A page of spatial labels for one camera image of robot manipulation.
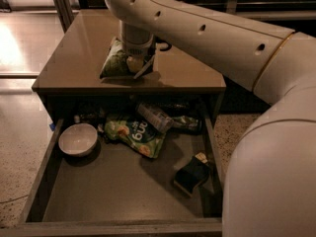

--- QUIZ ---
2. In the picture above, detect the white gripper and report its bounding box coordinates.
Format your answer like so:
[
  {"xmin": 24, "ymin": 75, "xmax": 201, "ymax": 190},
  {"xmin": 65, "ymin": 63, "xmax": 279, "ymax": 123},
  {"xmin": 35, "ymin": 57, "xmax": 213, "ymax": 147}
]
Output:
[{"xmin": 120, "ymin": 34, "xmax": 153, "ymax": 73}]

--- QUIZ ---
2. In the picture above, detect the green jalapeno chip bag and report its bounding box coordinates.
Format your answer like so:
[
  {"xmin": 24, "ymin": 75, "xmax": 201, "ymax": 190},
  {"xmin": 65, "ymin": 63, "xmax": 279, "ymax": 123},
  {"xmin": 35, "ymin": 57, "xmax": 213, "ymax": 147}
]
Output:
[{"xmin": 100, "ymin": 38, "xmax": 155, "ymax": 79}]

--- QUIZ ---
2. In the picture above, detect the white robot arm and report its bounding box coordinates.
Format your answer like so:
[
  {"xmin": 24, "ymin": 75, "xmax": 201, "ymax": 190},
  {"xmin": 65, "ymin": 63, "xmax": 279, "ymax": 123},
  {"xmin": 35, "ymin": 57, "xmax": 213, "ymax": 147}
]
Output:
[{"xmin": 105, "ymin": 0, "xmax": 316, "ymax": 237}]

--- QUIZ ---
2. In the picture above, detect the grey cabinet counter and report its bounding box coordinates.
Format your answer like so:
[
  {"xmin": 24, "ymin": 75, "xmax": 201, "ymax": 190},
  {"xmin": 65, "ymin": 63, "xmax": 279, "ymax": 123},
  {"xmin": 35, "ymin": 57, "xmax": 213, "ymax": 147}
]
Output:
[{"xmin": 33, "ymin": 10, "xmax": 226, "ymax": 121}]

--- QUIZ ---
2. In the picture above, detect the dark bottle in drawer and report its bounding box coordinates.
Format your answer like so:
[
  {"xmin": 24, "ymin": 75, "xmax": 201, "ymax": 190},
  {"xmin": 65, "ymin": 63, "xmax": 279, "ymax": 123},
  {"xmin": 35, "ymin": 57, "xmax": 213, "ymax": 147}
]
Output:
[{"xmin": 73, "ymin": 102, "xmax": 106, "ymax": 125}]

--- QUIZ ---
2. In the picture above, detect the dark crumpled bag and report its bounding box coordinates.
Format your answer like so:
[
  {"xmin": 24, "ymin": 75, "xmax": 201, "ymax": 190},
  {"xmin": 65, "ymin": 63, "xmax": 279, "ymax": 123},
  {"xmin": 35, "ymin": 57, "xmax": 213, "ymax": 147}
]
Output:
[{"xmin": 172, "ymin": 116, "xmax": 201, "ymax": 134}]

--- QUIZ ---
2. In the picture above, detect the green snack bag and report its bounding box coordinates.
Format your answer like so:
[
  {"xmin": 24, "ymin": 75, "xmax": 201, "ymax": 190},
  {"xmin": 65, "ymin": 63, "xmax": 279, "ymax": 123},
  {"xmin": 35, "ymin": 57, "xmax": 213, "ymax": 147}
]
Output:
[{"xmin": 104, "ymin": 114, "xmax": 165, "ymax": 159}]

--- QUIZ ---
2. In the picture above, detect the white bowl in drawer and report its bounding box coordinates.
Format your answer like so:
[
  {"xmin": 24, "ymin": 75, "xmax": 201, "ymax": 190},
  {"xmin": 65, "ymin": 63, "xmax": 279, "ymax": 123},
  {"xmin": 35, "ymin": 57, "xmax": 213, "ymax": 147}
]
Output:
[{"xmin": 58, "ymin": 123, "xmax": 98, "ymax": 157}]

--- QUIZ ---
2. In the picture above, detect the open grey drawer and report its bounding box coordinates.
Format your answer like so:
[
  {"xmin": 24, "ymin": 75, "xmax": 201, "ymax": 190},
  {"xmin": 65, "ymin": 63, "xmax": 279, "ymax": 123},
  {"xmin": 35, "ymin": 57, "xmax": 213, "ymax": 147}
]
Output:
[{"xmin": 1, "ymin": 116, "xmax": 222, "ymax": 237}]

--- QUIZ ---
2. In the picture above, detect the clear plastic water bottle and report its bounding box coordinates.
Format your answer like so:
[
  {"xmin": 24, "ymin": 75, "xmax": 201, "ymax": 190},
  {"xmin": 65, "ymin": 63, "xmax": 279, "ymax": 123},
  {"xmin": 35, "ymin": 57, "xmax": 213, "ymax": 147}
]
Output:
[{"xmin": 136, "ymin": 103, "xmax": 173, "ymax": 133}]

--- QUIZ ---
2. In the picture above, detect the dark green sponge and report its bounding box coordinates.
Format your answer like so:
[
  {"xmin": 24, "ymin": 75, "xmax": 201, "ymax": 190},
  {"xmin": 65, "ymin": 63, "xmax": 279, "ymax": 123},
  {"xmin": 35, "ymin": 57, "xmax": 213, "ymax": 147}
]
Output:
[{"xmin": 173, "ymin": 152, "xmax": 210, "ymax": 197}]

